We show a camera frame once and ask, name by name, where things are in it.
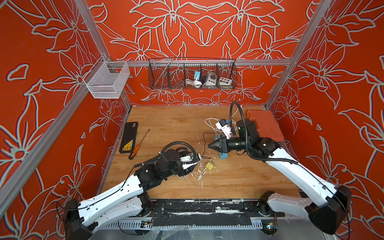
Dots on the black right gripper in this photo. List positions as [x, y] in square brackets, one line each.
[223, 145]

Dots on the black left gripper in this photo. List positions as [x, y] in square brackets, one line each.
[185, 172]

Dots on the blue usb charger hub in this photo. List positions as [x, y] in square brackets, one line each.
[223, 156]

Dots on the yellow plug adapter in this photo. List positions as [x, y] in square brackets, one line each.
[210, 166]

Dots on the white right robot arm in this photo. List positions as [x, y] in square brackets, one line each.
[327, 205]

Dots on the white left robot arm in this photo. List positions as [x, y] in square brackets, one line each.
[129, 198]

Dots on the black flat tool case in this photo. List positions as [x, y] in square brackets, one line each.
[128, 141]

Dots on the orange plastic tool case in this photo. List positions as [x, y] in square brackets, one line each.
[266, 124]

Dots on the white socket cube in basket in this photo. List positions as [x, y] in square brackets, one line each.
[225, 82]

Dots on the white power strip in basket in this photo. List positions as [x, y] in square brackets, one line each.
[211, 80]

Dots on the blue box in basket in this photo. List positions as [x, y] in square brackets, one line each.
[197, 75]

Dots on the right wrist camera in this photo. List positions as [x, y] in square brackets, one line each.
[225, 127]

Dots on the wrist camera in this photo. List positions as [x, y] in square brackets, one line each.
[225, 127]
[187, 161]

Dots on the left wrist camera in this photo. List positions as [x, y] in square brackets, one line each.
[187, 161]

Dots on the orange handled screwdriver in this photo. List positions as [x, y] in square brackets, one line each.
[135, 151]

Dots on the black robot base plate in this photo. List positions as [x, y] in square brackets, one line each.
[228, 214]

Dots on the black wire wall basket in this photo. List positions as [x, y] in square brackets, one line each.
[178, 73]

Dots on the clear plastic wall bin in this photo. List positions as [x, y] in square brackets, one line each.
[104, 84]

